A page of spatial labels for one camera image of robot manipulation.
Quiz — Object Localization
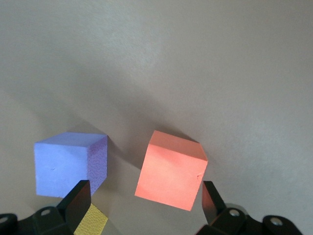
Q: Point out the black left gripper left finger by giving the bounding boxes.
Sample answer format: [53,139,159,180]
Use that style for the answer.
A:
[0,180,91,235]

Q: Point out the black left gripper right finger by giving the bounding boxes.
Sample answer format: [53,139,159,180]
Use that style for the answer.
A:
[195,180,303,235]

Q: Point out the yellow foam cube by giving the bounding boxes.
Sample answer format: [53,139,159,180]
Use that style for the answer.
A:
[73,204,109,235]

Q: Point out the purple foam cube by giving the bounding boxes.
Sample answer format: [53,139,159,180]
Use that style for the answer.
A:
[33,132,109,199]

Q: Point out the orange foam cube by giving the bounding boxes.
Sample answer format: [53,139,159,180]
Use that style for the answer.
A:
[134,130,209,212]

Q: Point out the brown table mat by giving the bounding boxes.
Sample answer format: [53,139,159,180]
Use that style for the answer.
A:
[0,0,313,235]

